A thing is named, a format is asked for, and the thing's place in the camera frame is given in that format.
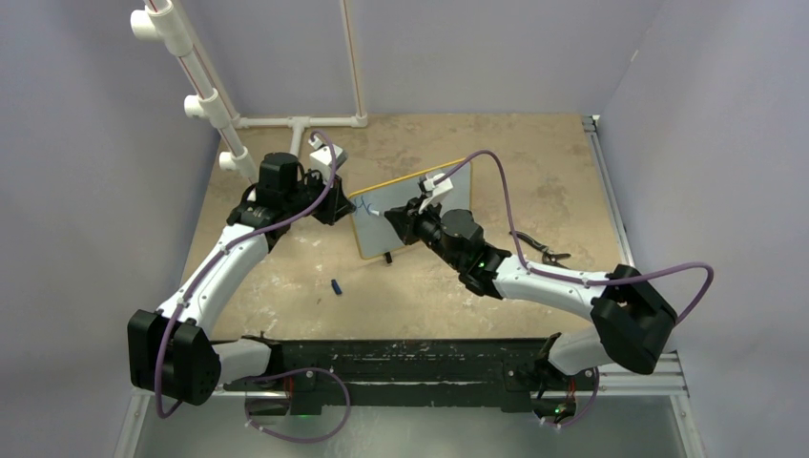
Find white PVC pipe frame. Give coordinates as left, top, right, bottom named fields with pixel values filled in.
left=130, top=1, right=368, bottom=183

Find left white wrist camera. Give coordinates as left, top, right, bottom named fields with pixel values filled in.
left=308, top=138, right=348, bottom=177

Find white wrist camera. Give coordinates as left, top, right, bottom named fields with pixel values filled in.
left=308, top=138, right=348, bottom=177
left=418, top=173, right=453, bottom=214

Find aluminium rail frame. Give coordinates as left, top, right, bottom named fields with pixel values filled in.
left=127, top=131, right=682, bottom=432

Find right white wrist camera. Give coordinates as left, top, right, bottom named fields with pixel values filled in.
left=418, top=173, right=453, bottom=214

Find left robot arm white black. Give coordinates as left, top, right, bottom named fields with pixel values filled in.
left=127, top=146, right=355, bottom=406

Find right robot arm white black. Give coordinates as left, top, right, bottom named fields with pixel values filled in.
left=384, top=198, right=676, bottom=388

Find yellow framed whiteboard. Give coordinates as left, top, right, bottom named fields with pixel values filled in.
left=348, top=159, right=473, bottom=260

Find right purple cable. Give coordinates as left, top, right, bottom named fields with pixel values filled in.
left=433, top=150, right=716, bottom=432

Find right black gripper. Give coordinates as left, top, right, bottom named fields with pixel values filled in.
left=387, top=193, right=465, bottom=270

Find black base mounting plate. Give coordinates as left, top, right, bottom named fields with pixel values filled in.
left=225, top=338, right=595, bottom=415

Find black pliers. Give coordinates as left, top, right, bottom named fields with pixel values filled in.
left=509, top=231, right=571, bottom=269

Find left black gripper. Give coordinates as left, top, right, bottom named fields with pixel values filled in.
left=284, top=168, right=354, bottom=226

